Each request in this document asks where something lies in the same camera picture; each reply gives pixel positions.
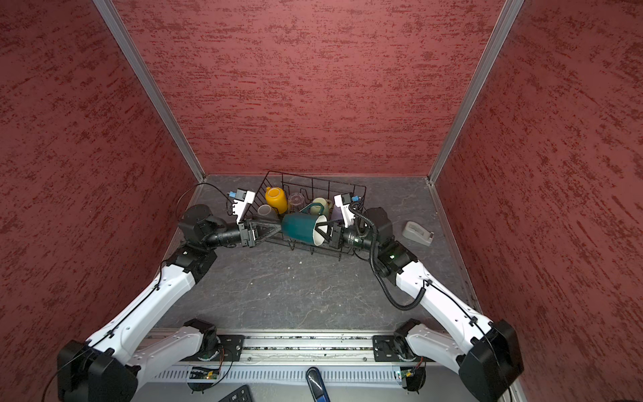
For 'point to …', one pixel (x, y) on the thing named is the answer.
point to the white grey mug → (267, 213)
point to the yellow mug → (277, 198)
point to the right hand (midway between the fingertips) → (314, 232)
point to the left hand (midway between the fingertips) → (278, 231)
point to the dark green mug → (300, 227)
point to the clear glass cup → (295, 201)
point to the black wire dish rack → (311, 188)
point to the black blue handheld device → (316, 384)
